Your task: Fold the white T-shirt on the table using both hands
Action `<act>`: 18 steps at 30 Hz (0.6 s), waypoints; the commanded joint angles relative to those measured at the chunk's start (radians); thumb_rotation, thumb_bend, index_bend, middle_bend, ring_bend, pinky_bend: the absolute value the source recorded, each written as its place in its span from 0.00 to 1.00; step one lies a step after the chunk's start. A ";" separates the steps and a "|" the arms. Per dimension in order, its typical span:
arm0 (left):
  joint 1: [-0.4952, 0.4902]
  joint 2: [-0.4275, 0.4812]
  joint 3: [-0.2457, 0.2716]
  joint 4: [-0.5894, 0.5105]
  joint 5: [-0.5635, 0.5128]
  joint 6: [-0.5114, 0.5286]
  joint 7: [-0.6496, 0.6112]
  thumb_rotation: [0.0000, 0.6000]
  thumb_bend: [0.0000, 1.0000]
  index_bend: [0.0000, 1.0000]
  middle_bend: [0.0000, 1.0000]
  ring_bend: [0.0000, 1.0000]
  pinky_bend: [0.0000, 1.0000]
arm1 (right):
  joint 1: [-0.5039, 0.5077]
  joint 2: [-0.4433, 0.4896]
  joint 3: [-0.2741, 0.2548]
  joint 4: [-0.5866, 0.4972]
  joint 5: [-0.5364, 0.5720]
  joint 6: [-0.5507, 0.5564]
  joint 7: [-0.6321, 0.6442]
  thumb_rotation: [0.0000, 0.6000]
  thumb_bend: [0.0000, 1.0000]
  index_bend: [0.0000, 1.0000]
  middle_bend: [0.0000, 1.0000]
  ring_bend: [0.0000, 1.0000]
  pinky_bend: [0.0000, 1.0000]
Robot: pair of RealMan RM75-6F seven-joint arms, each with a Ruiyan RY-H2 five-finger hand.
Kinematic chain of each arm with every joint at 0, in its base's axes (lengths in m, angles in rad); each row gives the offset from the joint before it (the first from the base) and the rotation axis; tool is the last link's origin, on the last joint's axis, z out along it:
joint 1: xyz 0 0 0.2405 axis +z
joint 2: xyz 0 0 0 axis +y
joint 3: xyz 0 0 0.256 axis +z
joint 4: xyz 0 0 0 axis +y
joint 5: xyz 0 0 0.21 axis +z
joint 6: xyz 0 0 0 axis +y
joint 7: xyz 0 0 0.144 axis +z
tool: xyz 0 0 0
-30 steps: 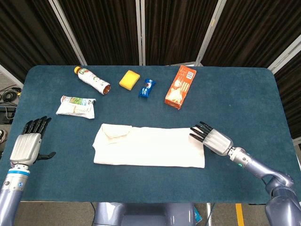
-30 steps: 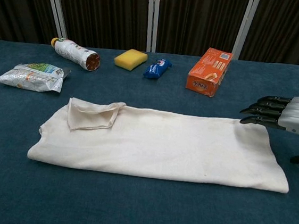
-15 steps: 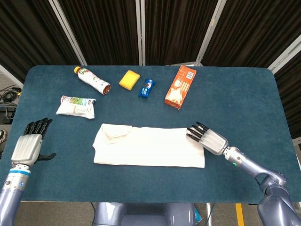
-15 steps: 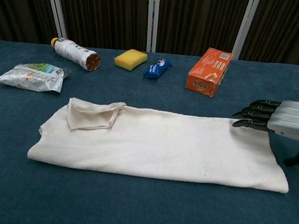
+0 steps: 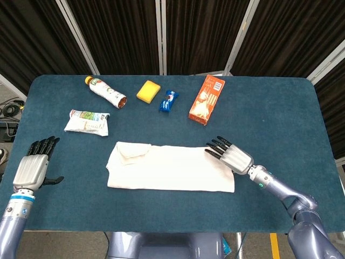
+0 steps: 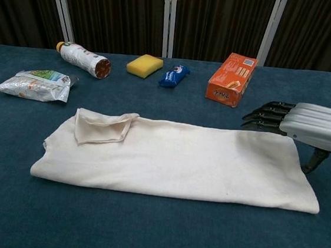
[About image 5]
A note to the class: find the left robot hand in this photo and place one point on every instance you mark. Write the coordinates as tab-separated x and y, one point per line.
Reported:
31	170

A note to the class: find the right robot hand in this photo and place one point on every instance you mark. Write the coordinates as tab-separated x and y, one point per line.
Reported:
237	159

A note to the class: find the white snack bag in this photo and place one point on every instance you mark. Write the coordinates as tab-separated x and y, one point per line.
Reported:
86	125

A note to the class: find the white cloth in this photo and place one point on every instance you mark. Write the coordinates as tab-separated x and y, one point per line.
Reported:
167	172

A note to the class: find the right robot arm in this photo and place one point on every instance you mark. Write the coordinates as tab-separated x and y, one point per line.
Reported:
302	229

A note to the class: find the white sneaker with dark trim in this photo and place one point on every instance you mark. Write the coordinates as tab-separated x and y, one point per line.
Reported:
3	156

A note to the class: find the orange cardboard box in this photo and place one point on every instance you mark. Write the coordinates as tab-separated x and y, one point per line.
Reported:
206	102

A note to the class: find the metal table leg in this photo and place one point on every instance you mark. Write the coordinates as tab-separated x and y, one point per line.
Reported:
239	245

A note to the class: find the blue snack packet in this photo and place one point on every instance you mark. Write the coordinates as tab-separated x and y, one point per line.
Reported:
167	103

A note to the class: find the yellow-capped drink bottle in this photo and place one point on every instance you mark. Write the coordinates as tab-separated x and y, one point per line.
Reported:
105	90

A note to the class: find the grey-blue robot torso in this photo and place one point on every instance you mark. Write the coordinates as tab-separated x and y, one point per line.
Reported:
167	245

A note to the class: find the yellow sponge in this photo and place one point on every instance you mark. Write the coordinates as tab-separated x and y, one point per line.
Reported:
148	91

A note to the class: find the white screen frame post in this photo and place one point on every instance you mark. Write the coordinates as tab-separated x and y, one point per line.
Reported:
241	35
161	40
13	86
326	64
78	37

